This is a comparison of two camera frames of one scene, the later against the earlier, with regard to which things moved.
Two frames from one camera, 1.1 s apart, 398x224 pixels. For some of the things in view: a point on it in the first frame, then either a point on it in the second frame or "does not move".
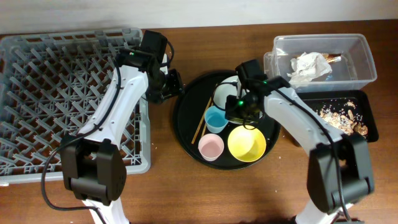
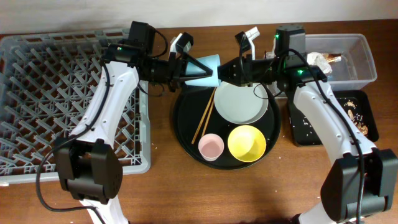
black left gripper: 177,86 → 177,68
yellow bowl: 247,145 does not move
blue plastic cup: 215,119 → 211,62
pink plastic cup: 211,146 does not move
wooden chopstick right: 206,125 does not move
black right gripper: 232,112 → 242,79
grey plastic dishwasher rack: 51,83 does not move
